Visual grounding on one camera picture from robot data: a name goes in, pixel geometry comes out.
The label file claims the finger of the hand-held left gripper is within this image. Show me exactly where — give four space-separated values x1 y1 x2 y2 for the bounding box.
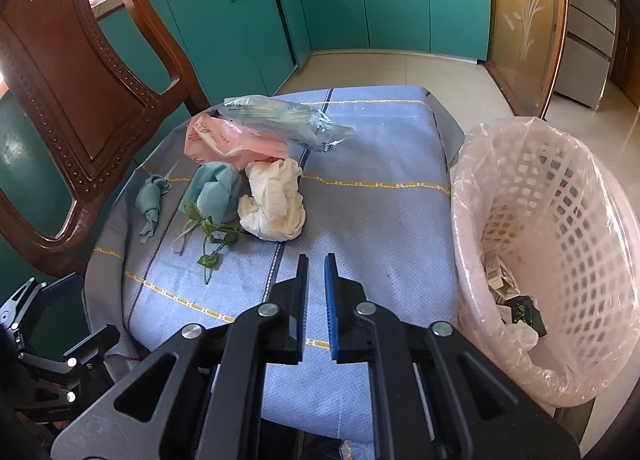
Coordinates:
0 274 85 341
20 324 122 381

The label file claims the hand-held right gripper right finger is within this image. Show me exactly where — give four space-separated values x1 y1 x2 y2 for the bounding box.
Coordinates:
323 252 581 460

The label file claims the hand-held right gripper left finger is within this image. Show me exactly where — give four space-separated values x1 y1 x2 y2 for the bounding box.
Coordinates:
50 253 311 460

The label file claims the green leafy stem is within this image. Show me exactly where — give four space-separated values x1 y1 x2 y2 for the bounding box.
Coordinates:
184 200 248 286

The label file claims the twisted teal cloth scrap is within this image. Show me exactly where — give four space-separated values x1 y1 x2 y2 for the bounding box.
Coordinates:
136 174 172 243

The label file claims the teal face mask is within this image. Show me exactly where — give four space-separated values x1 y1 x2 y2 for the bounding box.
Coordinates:
172 161 243 256

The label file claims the blue white carton box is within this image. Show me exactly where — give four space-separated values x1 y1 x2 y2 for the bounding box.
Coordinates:
482 252 518 301

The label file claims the pink plastic bag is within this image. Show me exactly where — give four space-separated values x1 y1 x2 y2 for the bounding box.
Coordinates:
184 113 291 166

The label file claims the clear plastic bag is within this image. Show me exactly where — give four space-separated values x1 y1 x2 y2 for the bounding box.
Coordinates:
218 95 356 153

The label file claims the pink lattice wastebasket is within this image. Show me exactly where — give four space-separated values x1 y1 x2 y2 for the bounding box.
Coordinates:
450 116 640 408

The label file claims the blue checked cloth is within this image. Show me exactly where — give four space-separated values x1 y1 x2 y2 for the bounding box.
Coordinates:
82 85 463 460

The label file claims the carved wooden chair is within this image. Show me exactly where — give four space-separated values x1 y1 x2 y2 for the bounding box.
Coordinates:
0 0 211 278

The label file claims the etched glass sliding door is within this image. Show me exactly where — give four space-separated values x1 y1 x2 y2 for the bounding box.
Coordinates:
485 0 571 117

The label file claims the silver refrigerator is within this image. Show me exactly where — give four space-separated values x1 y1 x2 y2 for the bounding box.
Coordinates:
555 0 621 111

